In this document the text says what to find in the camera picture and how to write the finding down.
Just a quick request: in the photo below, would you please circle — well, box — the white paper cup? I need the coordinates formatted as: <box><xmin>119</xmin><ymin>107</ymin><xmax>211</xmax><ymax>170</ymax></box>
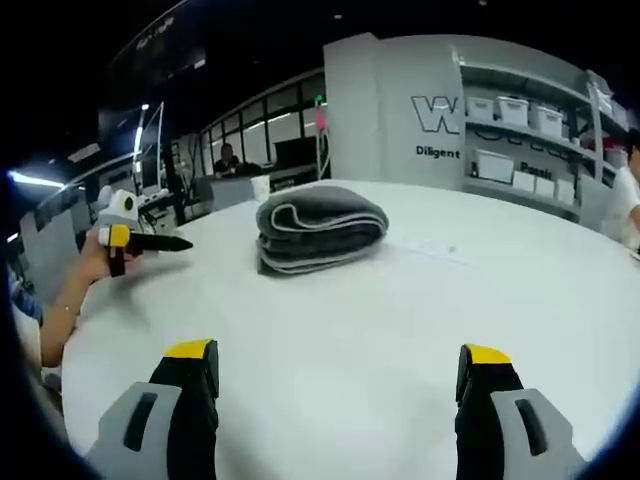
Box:
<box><xmin>250</xmin><ymin>175</ymin><xmax>272</xmax><ymax>203</ymax></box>

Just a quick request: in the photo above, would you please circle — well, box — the white storage bin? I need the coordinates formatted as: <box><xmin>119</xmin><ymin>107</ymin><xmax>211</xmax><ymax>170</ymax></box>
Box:
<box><xmin>466</xmin><ymin>95</ymin><xmax>497</xmax><ymax>122</ymax></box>
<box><xmin>530</xmin><ymin>101</ymin><xmax>566</xmax><ymax>138</ymax></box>
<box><xmin>495</xmin><ymin>94</ymin><xmax>532</xmax><ymax>127</ymax></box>

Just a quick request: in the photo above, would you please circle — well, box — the person's left hand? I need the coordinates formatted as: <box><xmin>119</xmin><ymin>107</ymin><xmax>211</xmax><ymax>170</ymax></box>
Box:
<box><xmin>74</xmin><ymin>229</ymin><xmax>147</xmax><ymax>289</ymax></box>

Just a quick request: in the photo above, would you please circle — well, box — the large white box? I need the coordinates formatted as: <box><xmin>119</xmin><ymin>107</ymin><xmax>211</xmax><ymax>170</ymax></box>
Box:
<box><xmin>469</xmin><ymin>148</ymin><xmax>516</xmax><ymax>184</ymax></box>

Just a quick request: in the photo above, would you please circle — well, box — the grey storage shelf unit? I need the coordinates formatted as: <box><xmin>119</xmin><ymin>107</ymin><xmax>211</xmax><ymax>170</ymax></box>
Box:
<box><xmin>452</xmin><ymin>43</ymin><xmax>632</xmax><ymax>225</ymax></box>

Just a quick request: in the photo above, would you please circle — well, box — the grey towel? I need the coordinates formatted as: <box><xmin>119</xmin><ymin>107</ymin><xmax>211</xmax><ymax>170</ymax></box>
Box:
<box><xmin>255</xmin><ymin>182</ymin><xmax>391</xmax><ymax>276</ymax></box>

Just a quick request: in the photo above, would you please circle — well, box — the person's blue clothing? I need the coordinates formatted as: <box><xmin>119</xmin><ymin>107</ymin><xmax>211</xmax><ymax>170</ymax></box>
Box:
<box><xmin>8</xmin><ymin>277</ymin><xmax>45</xmax><ymax>329</ymax></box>

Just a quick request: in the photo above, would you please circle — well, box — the grey office chair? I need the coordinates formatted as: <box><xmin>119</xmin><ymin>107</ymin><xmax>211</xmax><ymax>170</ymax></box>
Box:
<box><xmin>18</xmin><ymin>207</ymin><xmax>79</xmax><ymax>304</ymax></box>

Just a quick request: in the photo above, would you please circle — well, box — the black monitor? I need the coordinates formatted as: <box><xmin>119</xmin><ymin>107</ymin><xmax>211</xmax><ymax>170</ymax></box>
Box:
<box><xmin>273</xmin><ymin>138</ymin><xmax>317</xmax><ymax>169</ymax></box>

